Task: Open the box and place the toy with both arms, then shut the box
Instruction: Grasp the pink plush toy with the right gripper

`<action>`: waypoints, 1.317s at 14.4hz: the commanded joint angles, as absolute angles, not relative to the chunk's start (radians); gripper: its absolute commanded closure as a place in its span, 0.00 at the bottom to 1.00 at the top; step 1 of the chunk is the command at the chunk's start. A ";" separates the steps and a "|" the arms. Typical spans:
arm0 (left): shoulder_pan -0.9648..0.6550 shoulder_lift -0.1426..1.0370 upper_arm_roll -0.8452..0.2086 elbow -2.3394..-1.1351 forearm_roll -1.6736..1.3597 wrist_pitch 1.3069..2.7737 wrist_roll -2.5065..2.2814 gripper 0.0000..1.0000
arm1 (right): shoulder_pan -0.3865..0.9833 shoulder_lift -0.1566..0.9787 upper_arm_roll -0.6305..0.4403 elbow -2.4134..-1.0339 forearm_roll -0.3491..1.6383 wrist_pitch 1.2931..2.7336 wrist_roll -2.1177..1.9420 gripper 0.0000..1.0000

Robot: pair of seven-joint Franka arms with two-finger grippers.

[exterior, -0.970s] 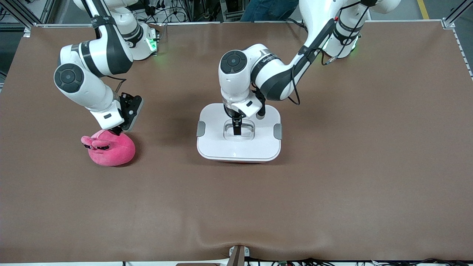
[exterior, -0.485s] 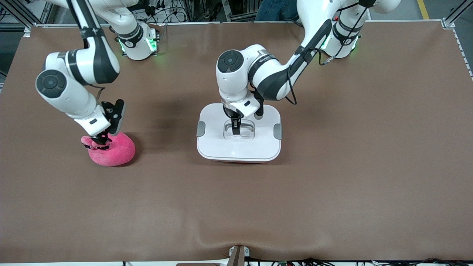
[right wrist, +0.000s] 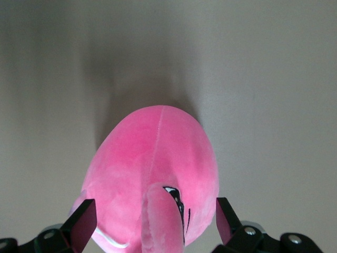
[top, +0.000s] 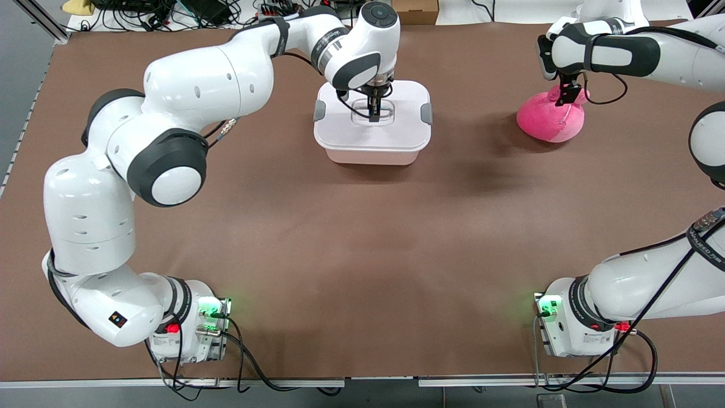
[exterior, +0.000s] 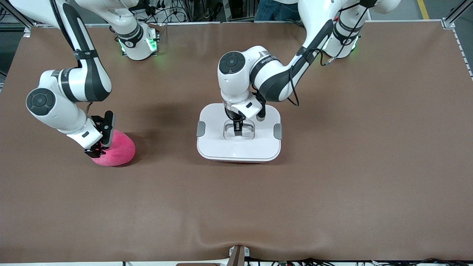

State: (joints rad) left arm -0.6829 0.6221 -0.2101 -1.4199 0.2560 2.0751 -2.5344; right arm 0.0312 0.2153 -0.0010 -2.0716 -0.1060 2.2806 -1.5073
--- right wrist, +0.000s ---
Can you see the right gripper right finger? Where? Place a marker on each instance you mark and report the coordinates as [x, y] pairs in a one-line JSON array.
[[237, 239]]

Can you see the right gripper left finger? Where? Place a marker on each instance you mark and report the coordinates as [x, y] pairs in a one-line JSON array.
[[79, 232]]

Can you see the pink plush toy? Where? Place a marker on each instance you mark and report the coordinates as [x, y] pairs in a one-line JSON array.
[[158, 158]]

